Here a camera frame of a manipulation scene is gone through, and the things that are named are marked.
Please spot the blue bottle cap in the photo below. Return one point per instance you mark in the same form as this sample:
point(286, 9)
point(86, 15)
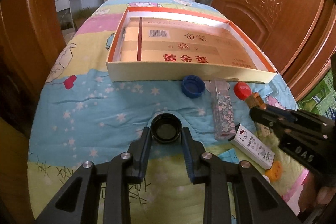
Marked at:
point(192, 86)

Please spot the red cola bottle cap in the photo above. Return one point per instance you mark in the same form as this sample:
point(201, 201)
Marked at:
point(242, 90)

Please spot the black bottle cap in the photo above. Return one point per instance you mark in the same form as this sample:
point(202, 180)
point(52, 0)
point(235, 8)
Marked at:
point(166, 128)

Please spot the clear floral rectangular box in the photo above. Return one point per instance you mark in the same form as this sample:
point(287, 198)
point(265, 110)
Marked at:
point(223, 115)

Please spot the orange-rimmed cardboard tray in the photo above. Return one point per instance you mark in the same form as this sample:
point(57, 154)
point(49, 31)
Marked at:
point(158, 43)

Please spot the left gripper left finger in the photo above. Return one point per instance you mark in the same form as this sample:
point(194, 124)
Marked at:
point(140, 151)

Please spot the brown wooden door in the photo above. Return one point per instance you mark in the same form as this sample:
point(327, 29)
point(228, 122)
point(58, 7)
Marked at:
point(298, 36)

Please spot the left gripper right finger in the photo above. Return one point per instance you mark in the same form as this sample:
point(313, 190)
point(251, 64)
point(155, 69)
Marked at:
point(192, 152)

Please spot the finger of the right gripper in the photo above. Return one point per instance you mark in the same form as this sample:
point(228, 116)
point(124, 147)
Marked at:
point(262, 117)
point(278, 112)

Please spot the green printed carton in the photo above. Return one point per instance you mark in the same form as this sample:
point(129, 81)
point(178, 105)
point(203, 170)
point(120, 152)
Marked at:
point(321, 100)

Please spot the gold lighter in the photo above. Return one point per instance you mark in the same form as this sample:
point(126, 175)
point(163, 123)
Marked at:
point(254, 100)

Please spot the orange bottle cap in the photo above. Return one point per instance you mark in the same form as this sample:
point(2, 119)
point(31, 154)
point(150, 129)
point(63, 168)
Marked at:
point(275, 172)

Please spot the potted green plant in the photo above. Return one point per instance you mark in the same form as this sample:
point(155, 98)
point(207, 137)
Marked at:
point(80, 16)

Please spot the teal tube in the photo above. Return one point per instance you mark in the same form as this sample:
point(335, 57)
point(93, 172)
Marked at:
point(229, 156)

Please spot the right hand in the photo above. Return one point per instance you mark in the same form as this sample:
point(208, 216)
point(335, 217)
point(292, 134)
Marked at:
point(312, 195)

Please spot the white Hello Kitty box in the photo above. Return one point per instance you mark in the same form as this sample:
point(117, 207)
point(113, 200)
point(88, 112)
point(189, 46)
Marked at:
point(253, 147)

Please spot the colourful cartoon quilt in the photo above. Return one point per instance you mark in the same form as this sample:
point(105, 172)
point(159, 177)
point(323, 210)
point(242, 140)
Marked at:
point(82, 115)

